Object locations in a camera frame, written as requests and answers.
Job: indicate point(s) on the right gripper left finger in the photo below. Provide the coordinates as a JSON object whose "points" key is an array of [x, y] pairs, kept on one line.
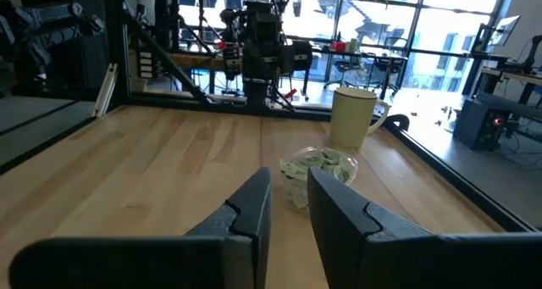
{"points": [[169, 263]]}

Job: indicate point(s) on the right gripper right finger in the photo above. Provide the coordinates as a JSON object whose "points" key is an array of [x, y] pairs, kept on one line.
{"points": [[402, 263]]}

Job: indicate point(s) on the long wooden desk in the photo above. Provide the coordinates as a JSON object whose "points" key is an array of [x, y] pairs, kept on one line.
{"points": [[199, 60]]}

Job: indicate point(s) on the red box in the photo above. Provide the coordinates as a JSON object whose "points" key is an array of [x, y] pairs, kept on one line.
{"points": [[339, 46]]}

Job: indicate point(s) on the black computer tower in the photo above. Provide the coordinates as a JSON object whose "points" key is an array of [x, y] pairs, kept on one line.
{"points": [[478, 126]]}

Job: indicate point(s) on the green cup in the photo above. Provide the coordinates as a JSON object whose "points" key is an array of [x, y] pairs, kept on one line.
{"points": [[353, 45]]}

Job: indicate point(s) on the green stevia packet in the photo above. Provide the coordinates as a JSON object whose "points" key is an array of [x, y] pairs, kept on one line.
{"points": [[293, 170], [298, 196], [330, 161], [344, 174]]}

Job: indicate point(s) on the clear plastic bin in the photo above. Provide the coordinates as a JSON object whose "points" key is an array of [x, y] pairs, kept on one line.
{"points": [[322, 149]]}

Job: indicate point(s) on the beige mug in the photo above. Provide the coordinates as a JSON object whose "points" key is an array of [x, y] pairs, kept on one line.
{"points": [[351, 119]]}

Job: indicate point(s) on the monitor on stand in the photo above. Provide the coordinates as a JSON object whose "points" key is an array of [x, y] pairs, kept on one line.
{"points": [[504, 30]]}

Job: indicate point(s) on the black office chair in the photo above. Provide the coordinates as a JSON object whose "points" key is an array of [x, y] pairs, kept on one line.
{"points": [[345, 68], [391, 64]]}

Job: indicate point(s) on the white aluminium extrusion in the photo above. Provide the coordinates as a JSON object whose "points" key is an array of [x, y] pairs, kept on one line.
{"points": [[105, 90]]}

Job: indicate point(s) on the black neighbouring robot arm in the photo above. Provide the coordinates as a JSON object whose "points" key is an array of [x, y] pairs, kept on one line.
{"points": [[42, 26]]}

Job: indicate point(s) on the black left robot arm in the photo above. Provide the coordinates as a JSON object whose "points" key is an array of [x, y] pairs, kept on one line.
{"points": [[262, 47]]}

